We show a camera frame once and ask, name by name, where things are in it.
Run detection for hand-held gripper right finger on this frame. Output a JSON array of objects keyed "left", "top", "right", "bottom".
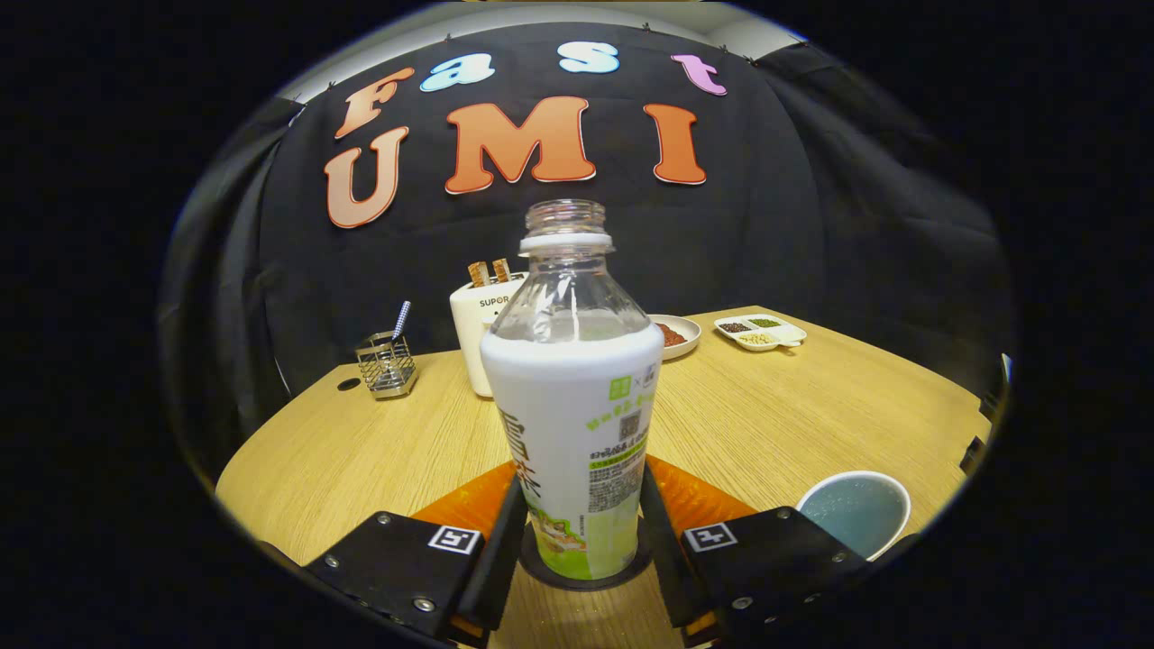
[{"left": 638, "top": 455, "right": 871, "bottom": 645}]

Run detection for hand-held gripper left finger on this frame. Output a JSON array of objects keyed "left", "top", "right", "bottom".
[{"left": 302, "top": 460, "right": 528, "bottom": 645}]

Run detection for white cup with blue inside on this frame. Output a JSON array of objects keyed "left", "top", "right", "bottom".
[{"left": 796, "top": 471, "right": 912, "bottom": 562}]

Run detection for dark brown round coaster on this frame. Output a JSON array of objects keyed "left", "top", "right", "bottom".
[{"left": 518, "top": 527, "right": 655, "bottom": 592}]

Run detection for clear bottle with white-green label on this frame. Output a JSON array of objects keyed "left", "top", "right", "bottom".
[{"left": 480, "top": 199, "right": 666, "bottom": 580}]

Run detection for wooden table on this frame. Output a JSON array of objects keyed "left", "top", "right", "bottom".
[{"left": 215, "top": 306, "right": 993, "bottom": 649}]

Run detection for white divided condiment dish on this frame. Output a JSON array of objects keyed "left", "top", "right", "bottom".
[{"left": 714, "top": 314, "right": 808, "bottom": 352}]

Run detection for white round plate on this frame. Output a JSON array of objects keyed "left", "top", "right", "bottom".
[{"left": 647, "top": 314, "right": 702, "bottom": 361}]

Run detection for white toaster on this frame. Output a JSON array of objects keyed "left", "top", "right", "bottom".
[{"left": 450, "top": 273, "right": 533, "bottom": 398}]

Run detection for metal wire utensil holder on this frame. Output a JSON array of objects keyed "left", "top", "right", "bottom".
[{"left": 355, "top": 332, "right": 418, "bottom": 400}]

